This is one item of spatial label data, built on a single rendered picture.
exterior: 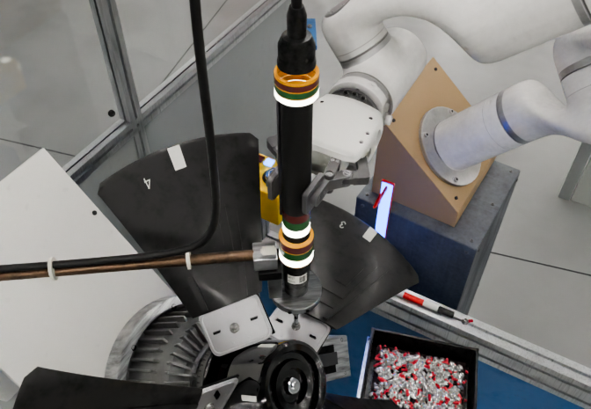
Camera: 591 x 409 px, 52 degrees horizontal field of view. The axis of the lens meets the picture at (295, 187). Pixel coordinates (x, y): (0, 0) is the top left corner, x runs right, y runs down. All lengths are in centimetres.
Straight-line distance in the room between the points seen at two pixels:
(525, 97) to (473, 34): 51
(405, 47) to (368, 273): 38
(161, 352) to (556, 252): 206
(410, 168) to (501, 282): 127
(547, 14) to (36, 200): 73
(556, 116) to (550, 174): 184
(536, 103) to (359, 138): 59
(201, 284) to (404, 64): 40
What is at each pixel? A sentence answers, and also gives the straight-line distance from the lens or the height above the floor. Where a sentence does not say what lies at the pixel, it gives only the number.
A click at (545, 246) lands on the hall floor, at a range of 275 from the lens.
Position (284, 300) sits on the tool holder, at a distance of 83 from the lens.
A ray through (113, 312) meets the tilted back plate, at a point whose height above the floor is 117.
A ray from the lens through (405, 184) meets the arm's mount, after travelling 141.
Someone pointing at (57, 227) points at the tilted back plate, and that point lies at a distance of 99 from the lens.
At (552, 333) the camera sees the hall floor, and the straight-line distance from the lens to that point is 250.
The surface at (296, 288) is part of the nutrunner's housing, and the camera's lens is 82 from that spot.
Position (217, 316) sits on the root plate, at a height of 126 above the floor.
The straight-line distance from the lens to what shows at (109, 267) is 79.
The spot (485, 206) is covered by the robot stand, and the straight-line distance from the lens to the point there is 150.
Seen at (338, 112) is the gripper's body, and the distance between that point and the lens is 76.
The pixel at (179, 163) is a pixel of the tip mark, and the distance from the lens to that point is 85.
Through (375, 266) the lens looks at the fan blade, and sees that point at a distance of 104.
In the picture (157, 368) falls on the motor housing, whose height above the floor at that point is 117.
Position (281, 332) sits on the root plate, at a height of 119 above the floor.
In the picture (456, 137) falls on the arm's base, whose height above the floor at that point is 112.
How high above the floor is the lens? 199
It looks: 46 degrees down
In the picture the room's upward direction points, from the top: straight up
